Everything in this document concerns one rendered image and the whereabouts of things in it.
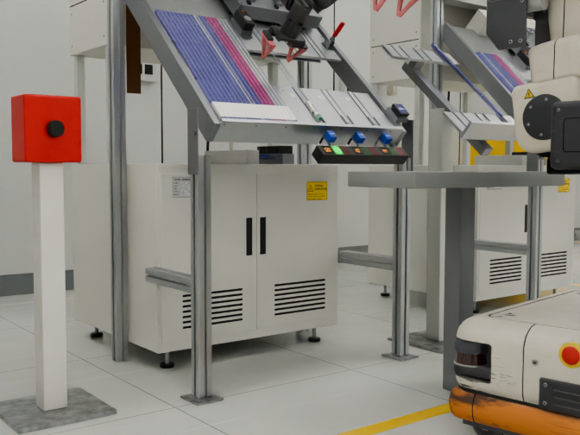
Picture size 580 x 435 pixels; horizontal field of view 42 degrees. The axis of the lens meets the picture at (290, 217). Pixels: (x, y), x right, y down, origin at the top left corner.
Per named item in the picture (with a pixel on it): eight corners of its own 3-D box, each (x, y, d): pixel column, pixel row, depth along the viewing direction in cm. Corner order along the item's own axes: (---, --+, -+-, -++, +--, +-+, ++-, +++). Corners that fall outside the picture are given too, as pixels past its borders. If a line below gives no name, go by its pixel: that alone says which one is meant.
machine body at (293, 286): (337, 341, 265) (339, 164, 261) (158, 374, 223) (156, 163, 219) (236, 312, 317) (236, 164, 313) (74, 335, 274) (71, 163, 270)
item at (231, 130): (392, 147, 238) (404, 129, 233) (212, 141, 198) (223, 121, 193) (390, 143, 238) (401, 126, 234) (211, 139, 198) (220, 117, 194)
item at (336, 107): (394, 137, 237) (400, 129, 235) (214, 131, 197) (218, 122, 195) (364, 99, 247) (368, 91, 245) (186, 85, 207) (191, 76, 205)
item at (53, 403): (116, 413, 187) (112, 96, 182) (18, 434, 172) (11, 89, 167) (79, 391, 206) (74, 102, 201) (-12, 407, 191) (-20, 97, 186)
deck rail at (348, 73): (397, 147, 239) (406, 131, 235) (392, 146, 238) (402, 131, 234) (295, 16, 277) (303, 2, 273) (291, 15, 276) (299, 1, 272)
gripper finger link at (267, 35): (251, 50, 232) (264, 25, 226) (270, 53, 236) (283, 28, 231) (261, 65, 228) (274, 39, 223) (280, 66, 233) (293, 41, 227)
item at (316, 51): (335, 71, 258) (341, 59, 255) (160, 53, 218) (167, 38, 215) (292, 15, 276) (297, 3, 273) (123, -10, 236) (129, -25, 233)
